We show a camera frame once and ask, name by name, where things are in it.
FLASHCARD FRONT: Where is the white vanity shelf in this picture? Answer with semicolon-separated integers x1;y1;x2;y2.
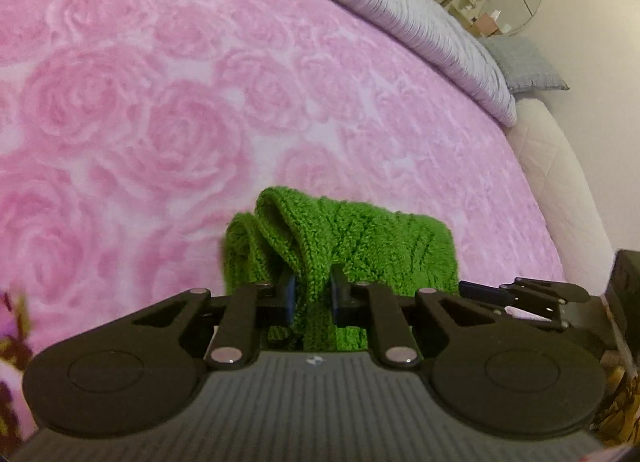
445;0;501;38

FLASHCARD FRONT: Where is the grey checked pillow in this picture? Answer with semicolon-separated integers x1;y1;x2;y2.
480;35;570;94

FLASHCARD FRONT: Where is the grey striped duvet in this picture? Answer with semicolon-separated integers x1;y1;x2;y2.
334;0;516;127

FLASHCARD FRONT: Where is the green knitted sweater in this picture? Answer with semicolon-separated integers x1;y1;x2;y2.
222;187;459;352

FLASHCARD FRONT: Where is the white quilted headboard cushion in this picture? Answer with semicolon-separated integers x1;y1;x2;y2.
506;98;614;296

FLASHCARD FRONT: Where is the pink rose blanket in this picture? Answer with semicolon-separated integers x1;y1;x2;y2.
0;0;569;458

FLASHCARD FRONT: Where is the oval vanity mirror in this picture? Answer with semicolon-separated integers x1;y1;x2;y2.
480;0;541;35

